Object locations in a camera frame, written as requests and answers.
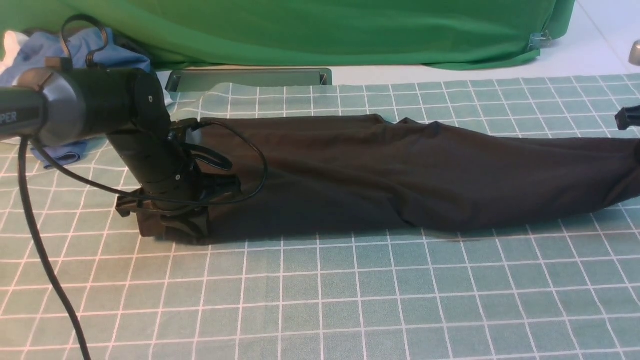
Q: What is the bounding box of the green backdrop cloth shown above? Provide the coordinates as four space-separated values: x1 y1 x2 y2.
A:
1 0 575 71

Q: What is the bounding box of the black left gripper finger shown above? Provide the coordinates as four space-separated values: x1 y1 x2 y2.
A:
160 210 210 240

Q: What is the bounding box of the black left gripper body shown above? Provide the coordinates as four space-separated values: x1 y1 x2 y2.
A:
115 124 242 217

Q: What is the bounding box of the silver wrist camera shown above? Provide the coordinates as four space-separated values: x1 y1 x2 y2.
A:
170 118 202 145
628 39 640 67

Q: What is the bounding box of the dark gray long-sleeve top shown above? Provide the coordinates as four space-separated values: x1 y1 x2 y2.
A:
137 114 640 246

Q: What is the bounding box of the green checkered tablecloth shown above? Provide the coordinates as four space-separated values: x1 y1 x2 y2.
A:
0 73 640 360

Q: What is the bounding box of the metal binder clip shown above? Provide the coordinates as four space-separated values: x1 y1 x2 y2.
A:
526 31 553 51

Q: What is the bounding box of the blue crumpled garment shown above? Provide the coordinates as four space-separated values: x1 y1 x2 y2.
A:
0 28 153 170

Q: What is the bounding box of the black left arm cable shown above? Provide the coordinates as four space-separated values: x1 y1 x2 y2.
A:
18 14 268 360

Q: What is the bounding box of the gray metal tray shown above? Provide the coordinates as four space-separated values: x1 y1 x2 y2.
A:
165 68 333 92

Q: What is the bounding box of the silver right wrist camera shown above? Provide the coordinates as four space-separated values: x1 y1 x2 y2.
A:
628 39 640 67

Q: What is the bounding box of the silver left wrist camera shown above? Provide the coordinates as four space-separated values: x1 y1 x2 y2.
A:
170 118 202 145

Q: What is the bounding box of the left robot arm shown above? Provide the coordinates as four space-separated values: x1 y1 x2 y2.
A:
0 67 240 240

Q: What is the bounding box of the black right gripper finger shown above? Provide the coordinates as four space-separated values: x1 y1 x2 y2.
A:
614 105 640 132

